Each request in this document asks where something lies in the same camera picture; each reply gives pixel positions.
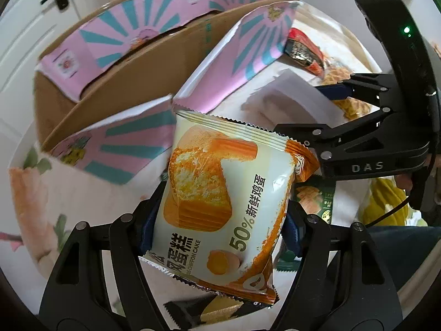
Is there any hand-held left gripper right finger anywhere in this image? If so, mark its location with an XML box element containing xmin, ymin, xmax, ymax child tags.
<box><xmin>272</xmin><ymin>200</ymin><xmax>404</xmax><ymax>331</ymax></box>

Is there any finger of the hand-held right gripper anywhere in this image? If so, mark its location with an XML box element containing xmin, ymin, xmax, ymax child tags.
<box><xmin>316</xmin><ymin>72</ymin><xmax>401</xmax><ymax>111</ymax></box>
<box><xmin>274</xmin><ymin>108</ymin><xmax>397</xmax><ymax>160</ymax></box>

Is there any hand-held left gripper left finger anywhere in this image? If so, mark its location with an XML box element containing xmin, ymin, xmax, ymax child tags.
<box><xmin>38</xmin><ymin>179</ymin><xmax>173</xmax><ymax>331</ymax></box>

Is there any yellow noodle snack packet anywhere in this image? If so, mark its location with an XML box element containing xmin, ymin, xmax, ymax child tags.
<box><xmin>320</xmin><ymin>51</ymin><xmax>380</xmax><ymax>122</ymax></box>

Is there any green snack packet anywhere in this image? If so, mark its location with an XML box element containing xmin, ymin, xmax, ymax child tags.
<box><xmin>276</xmin><ymin>176</ymin><xmax>337</xmax><ymax>274</ymax></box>

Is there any clear plastic packet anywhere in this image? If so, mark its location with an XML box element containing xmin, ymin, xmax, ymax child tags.
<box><xmin>241</xmin><ymin>69</ymin><xmax>349</xmax><ymax>129</ymax></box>

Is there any red black snack packet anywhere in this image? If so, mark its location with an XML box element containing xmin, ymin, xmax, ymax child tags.
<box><xmin>283</xmin><ymin>28</ymin><xmax>327</xmax><ymax>77</ymax></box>

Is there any orange white cake packet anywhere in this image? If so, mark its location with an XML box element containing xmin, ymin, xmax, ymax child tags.
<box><xmin>139</xmin><ymin>110</ymin><xmax>319</xmax><ymax>306</ymax></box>

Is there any cardboard box with pink flaps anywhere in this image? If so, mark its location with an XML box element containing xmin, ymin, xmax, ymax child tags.
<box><xmin>34</xmin><ymin>0</ymin><xmax>302</xmax><ymax>185</ymax></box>

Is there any yellow green snack bag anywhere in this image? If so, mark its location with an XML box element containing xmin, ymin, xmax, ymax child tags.
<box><xmin>359</xmin><ymin>178</ymin><xmax>415</xmax><ymax>229</ymax></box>

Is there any floral tablecloth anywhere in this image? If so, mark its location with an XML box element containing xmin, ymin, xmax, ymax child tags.
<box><xmin>7</xmin><ymin>0</ymin><xmax>414</xmax><ymax>318</ymax></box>

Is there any white door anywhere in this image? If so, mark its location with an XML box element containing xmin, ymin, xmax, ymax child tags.
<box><xmin>0</xmin><ymin>0</ymin><xmax>145</xmax><ymax>90</ymax></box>

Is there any black cable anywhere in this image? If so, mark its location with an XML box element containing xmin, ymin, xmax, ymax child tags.
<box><xmin>365</xmin><ymin>193</ymin><xmax>414</xmax><ymax>229</ymax></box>

